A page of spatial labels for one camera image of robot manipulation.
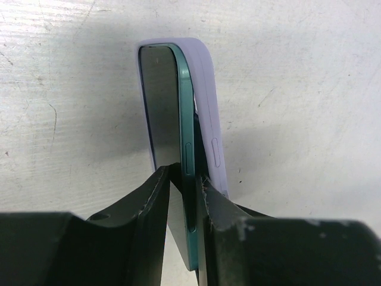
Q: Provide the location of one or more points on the teal phone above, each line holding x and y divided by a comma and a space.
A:
168, 97

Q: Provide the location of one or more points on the lavender phone case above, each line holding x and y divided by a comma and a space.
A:
201, 70

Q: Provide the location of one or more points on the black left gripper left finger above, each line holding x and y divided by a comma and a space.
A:
122, 244

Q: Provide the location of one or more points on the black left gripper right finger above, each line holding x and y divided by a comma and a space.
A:
238, 246

